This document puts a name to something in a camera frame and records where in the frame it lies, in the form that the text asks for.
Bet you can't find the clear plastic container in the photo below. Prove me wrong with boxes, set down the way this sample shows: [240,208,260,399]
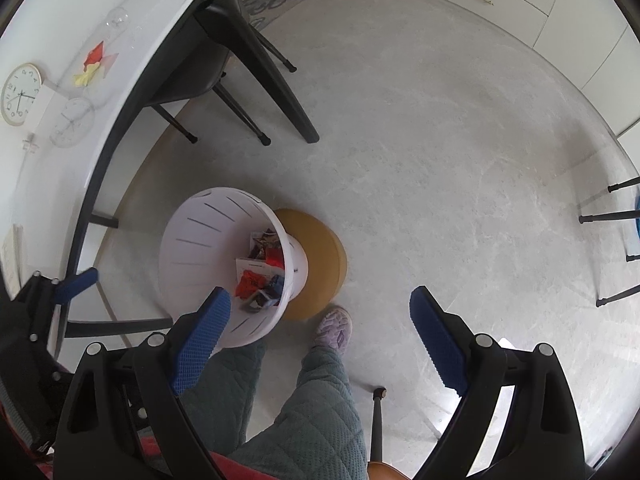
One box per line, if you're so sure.
[92,6,151,61]

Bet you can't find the person's left leg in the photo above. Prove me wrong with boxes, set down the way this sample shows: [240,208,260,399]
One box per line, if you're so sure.
[180,340,268,461]

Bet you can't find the round wooden stool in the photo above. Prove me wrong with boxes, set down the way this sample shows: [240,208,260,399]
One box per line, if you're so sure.
[272,208,348,322]

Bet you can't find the brown snack packet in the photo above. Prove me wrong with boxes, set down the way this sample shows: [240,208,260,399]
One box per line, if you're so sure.
[250,230,281,261]

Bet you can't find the round white wall clock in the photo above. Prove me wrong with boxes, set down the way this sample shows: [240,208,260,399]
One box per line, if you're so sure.
[0,63,43,127]

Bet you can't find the orange-red crumpled paper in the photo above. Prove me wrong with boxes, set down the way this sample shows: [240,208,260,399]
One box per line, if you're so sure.
[82,41,108,72]

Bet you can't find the white plastic waste basket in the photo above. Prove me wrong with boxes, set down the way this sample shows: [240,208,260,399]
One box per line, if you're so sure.
[158,187,308,349]

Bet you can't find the yellow-green crumpled paper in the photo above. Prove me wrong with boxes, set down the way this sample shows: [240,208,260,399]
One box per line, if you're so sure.
[73,62,112,87]

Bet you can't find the grey chair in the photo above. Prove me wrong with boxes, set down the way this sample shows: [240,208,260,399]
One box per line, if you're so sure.
[141,0,298,147]

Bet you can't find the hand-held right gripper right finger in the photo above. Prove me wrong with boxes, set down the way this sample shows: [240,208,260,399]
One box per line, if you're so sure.
[409,286,588,480]

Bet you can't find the wooden chair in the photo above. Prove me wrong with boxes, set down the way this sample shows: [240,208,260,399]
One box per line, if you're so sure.
[367,386,406,480]

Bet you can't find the person's right leg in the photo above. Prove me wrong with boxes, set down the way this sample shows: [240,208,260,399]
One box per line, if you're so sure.
[227,345,368,480]

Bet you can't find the black table leg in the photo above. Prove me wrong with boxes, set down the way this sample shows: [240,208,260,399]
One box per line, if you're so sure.
[65,317,173,338]
[195,2,321,143]

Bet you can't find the blue snack wrapper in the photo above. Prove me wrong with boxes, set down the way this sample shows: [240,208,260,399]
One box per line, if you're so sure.
[250,282,283,311]

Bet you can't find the purple-grey slipper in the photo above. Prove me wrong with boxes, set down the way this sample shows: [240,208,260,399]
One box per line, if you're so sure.
[312,306,353,361]

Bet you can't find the red and white receipt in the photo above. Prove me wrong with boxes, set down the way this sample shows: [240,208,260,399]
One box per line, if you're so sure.
[236,257,286,281]

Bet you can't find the white card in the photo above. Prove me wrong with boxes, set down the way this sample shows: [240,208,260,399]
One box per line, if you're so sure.
[22,82,56,126]

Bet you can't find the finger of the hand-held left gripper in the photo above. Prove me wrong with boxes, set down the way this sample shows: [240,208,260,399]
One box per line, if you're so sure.
[20,267,99,356]

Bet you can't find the red snack packet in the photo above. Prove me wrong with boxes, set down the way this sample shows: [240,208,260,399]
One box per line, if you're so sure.
[235,270,268,301]

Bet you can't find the person's leg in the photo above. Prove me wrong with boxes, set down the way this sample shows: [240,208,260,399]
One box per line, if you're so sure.
[180,340,268,461]
[227,345,368,480]

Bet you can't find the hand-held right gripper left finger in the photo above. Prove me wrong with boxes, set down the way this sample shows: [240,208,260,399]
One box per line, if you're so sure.
[52,286,232,480]

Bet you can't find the black-legged stand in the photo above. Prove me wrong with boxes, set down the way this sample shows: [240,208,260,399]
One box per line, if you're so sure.
[577,175,640,308]

